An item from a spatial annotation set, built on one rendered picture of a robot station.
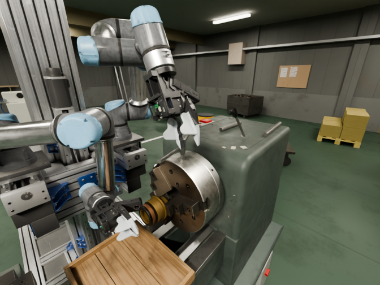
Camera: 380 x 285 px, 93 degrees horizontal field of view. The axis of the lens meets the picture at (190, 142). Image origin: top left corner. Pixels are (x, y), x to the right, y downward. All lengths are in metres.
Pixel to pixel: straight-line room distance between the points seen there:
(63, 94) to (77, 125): 0.49
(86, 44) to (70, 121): 0.23
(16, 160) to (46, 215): 0.28
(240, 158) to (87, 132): 0.54
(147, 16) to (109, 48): 0.14
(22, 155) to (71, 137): 0.42
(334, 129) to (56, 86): 5.13
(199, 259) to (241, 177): 0.36
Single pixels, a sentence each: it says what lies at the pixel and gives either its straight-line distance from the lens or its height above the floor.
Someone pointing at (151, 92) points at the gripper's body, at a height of 1.50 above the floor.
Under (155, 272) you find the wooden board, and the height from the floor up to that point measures 0.89.
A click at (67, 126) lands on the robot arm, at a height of 1.39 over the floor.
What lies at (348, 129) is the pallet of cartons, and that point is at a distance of 5.31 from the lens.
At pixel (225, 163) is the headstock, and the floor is 1.21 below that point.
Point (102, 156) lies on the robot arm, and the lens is 0.87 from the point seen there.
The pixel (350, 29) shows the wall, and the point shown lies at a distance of 7.17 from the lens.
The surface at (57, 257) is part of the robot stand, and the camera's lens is 1.94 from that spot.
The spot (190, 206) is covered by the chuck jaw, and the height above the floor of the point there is 1.13.
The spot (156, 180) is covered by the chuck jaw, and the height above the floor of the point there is 1.16.
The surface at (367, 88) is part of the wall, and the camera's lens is 7.05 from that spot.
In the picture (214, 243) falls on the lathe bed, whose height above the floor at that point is 0.87.
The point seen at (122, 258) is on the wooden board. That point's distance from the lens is 0.86.
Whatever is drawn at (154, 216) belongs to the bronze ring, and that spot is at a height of 1.09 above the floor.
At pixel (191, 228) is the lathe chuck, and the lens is 0.78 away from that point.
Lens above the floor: 1.55
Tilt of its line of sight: 21 degrees down
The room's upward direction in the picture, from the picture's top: straight up
